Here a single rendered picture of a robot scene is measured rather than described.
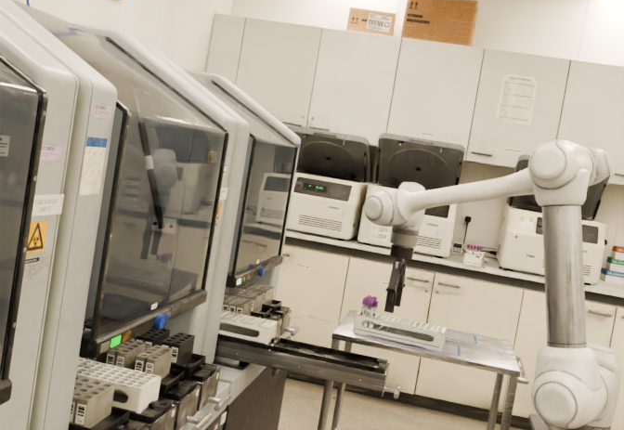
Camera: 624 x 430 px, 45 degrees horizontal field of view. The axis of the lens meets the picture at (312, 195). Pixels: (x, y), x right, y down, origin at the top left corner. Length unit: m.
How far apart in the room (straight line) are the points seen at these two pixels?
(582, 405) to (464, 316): 2.50
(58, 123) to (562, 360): 1.41
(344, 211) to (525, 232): 1.06
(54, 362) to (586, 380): 1.33
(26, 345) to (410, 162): 3.78
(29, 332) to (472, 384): 3.63
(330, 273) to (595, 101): 1.90
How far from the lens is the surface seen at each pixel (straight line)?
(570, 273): 2.08
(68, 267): 1.28
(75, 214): 1.26
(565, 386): 2.04
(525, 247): 4.48
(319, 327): 4.59
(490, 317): 4.51
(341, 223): 4.48
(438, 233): 4.45
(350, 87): 4.80
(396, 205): 2.29
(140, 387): 1.57
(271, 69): 4.91
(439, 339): 2.48
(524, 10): 5.20
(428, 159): 4.72
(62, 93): 1.17
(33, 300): 1.21
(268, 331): 2.20
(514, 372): 2.46
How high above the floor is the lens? 1.37
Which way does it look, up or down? 3 degrees down
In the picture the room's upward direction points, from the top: 9 degrees clockwise
